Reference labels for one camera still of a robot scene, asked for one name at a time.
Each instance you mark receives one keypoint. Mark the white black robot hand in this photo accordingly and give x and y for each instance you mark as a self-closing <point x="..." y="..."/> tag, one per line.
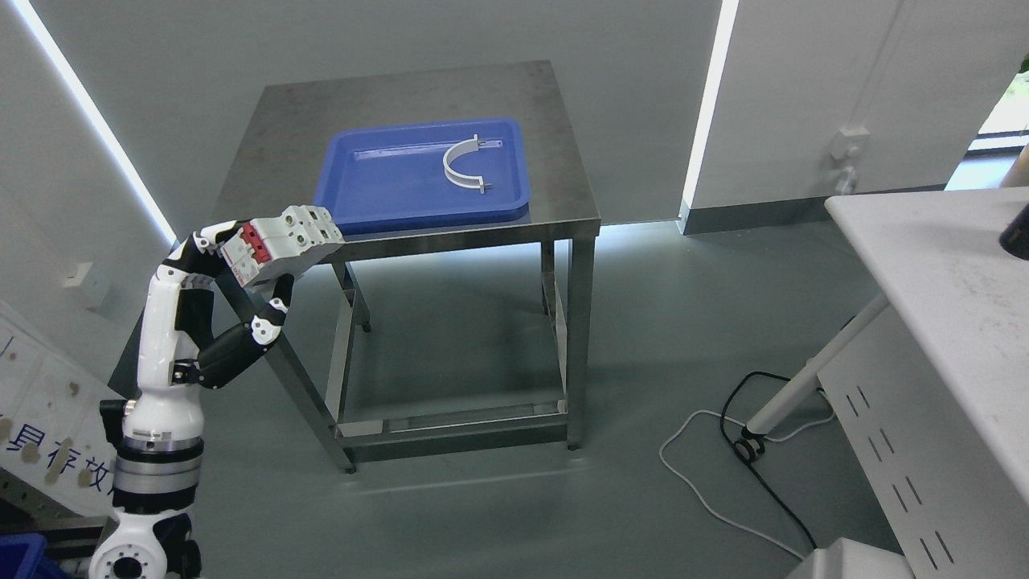
<point x="178" y="352"/>

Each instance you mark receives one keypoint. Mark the grey red circuit breaker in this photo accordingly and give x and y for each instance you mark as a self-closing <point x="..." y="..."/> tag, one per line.
<point x="281" y="241"/>

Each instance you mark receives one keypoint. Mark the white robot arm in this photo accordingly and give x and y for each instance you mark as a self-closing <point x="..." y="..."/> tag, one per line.
<point x="154" y="488"/>

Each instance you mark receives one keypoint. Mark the white cabinet with stains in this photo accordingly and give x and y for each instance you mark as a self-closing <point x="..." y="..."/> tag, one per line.
<point x="52" y="436"/>

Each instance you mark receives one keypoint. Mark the blue plastic tray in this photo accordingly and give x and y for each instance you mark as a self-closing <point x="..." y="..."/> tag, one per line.
<point x="389" y="179"/>

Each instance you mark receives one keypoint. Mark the stainless steel table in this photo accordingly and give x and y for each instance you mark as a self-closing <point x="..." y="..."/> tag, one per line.
<point x="277" y="163"/>

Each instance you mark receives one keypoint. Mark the white curved pipe clamp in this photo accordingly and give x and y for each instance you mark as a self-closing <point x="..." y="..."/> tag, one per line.
<point x="457" y="169"/>

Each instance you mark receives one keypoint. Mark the white desk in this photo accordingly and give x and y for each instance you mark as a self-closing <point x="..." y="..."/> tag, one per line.
<point x="929" y="383"/>

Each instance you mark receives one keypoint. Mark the white left wall box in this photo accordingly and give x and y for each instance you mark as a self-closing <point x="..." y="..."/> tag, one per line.
<point x="88" y="285"/>

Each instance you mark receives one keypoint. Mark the white power adapter with cable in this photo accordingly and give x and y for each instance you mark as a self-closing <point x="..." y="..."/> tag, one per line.
<point x="847" y="179"/>

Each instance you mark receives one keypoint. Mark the white wall socket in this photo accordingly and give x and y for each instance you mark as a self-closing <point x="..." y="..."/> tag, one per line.
<point x="848" y="142"/>

